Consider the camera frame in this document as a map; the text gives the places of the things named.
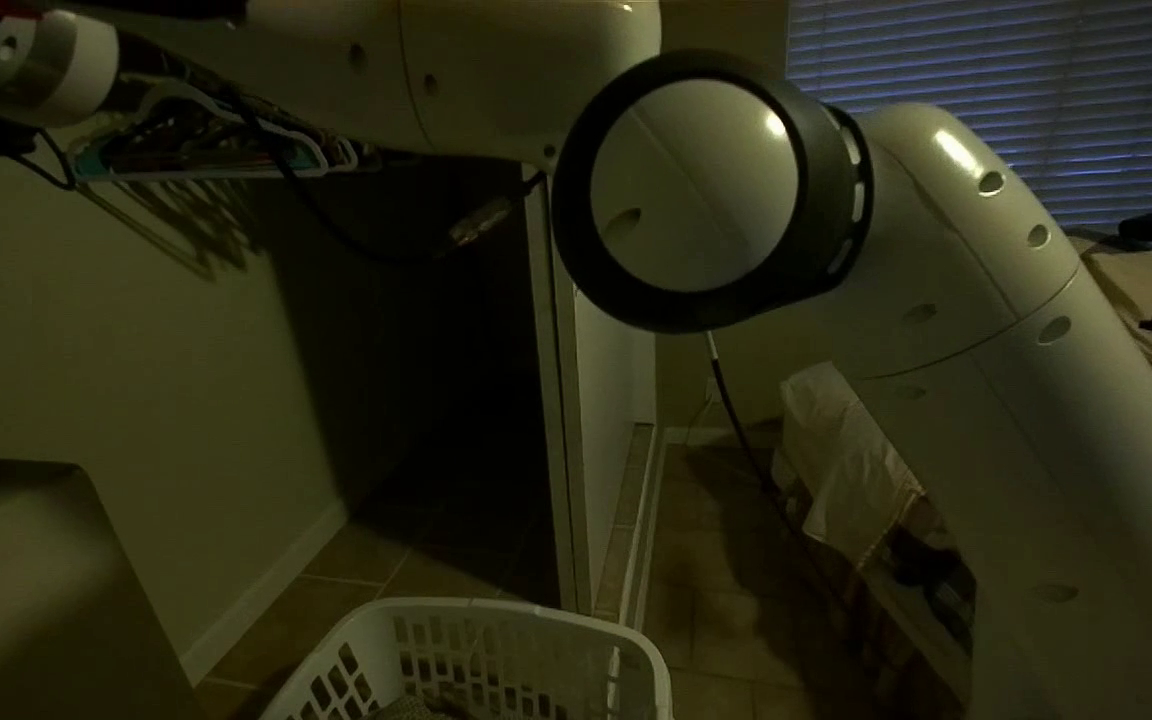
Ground wire clothes hangers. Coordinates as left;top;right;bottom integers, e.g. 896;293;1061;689
68;73;365;280

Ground window blinds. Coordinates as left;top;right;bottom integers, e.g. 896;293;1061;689
782;0;1152;227

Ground white closet sliding door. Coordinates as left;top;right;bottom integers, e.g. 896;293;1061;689
522;180;655;621

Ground white laundry basket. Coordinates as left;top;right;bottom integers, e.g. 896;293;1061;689
260;596;674;720

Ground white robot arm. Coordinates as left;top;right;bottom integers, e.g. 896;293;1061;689
0;0;1152;720

